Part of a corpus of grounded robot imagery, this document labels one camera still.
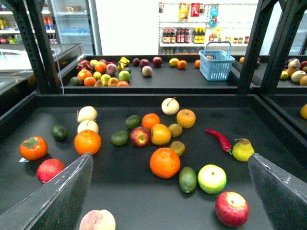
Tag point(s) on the green-brown kiwi upper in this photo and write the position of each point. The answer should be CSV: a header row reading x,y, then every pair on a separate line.
x,y
175,129

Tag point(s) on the bright green apple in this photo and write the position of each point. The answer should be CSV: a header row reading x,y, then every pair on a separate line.
x,y
212,179

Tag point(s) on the green avocado front left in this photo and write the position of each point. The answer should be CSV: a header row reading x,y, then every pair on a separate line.
x,y
59,133

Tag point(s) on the green-brown kiwi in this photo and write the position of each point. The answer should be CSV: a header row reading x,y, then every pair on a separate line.
x,y
178,147
175,129

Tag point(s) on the red chili pepper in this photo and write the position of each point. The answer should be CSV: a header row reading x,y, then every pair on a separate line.
x,y
225,144

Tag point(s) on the yellow-orange apple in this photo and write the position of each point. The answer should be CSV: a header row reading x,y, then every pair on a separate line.
x,y
186,118

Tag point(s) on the green-brown kiwi lower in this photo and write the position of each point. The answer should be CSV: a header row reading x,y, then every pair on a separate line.
x,y
178,147

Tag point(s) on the white round pear with stem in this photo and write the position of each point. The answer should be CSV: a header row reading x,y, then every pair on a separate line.
x,y
170,106

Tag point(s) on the green avocado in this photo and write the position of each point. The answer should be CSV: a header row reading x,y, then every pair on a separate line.
x,y
187,180
59,133

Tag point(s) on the orange-yellow round fruit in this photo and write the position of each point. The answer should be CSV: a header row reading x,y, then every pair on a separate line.
x,y
160,135

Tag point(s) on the black metal shelf rack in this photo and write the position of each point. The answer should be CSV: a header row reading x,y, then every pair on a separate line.
x,y
122,181

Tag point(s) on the pink peach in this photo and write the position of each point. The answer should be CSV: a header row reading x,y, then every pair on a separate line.
x,y
98,220

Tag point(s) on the large orange centre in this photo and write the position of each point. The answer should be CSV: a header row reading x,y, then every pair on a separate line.
x,y
164,163

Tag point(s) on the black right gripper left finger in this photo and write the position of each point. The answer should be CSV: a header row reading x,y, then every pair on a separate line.
x,y
57,205

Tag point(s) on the white store shelf with bottles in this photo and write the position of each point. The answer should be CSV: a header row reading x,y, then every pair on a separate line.
x,y
188,26

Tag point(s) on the glass freezer chest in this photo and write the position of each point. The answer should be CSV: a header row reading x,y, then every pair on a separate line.
x,y
15,66

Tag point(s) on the green avocado right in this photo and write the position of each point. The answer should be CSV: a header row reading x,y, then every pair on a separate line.
x,y
187,180

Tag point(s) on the large orange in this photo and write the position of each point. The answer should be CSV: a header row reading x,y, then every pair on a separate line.
x,y
87,141
164,163

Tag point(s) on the green lime front centre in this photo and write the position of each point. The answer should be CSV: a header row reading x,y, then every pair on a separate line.
x,y
120,138

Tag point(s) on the small orange near apple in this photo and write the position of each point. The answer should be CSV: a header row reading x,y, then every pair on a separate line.
x,y
149,120

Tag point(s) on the large orange front left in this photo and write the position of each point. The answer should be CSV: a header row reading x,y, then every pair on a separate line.
x,y
87,141

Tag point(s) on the red pomegranate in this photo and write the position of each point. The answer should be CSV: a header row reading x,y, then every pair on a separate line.
x,y
48,169

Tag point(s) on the white pear front left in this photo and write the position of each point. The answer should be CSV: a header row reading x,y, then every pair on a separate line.
x,y
88,125

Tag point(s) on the dark green lime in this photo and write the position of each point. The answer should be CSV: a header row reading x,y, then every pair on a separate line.
x,y
133,121

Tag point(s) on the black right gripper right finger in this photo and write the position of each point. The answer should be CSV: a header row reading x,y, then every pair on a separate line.
x,y
283,196

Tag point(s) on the yellow-green pear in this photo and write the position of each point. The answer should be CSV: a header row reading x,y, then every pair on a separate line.
x,y
242,150

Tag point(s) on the red apple centre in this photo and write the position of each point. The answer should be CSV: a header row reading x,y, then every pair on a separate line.
x,y
140,136

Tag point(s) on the orange persimmon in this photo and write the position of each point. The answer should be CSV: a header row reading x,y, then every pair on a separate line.
x,y
33,148

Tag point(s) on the orange on neighbouring shelf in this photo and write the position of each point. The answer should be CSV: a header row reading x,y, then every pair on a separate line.
x,y
303,111

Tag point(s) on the red apple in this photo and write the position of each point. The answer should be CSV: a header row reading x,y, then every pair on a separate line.
x,y
140,136
232,209

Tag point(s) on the red apple front right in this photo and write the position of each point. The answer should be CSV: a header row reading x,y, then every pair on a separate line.
x,y
232,209

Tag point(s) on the far light blue basket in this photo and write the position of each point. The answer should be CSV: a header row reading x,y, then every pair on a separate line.
x,y
215,64

